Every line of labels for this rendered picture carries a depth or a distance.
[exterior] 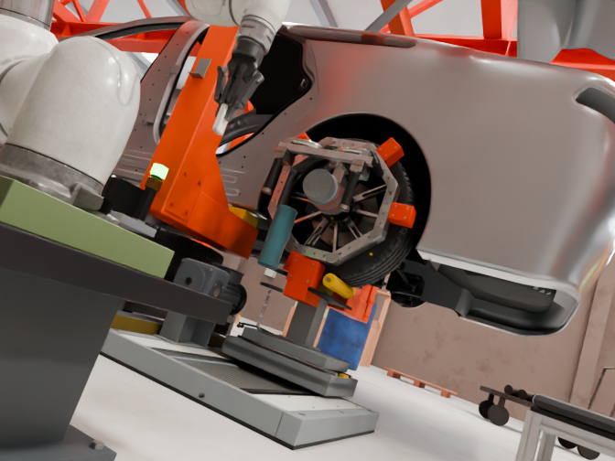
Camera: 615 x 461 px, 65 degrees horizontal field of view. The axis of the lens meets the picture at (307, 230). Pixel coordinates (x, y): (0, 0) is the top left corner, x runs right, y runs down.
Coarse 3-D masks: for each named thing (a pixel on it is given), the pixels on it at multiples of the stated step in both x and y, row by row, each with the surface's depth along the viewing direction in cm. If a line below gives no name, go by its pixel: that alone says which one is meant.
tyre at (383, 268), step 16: (400, 176) 203; (400, 192) 201; (416, 208) 209; (416, 224) 211; (384, 240) 197; (400, 240) 197; (288, 256) 211; (368, 256) 197; (384, 256) 197; (400, 256) 208; (336, 272) 200; (352, 272) 198; (368, 272) 202; (384, 272) 209
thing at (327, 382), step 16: (240, 336) 209; (224, 352) 201; (240, 352) 198; (256, 352) 196; (272, 352) 193; (272, 368) 191; (288, 368) 188; (304, 368) 186; (320, 368) 191; (304, 384) 184; (320, 384) 182; (336, 384) 188; (352, 384) 207
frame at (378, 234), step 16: (320, 144) 214; (336, 144) 210; (352, 144) 208; (368, 144) 204; (304, 160) 215; (288, 176) 216; (384, 176) 197; (288, 192) 219; (272, 208) 212; (384, 208) 192; (384, 224) 190; (288, 240) 204; (368, 240) 191; (320, 256) 196; (336, 256) 193; (352, 256) 196
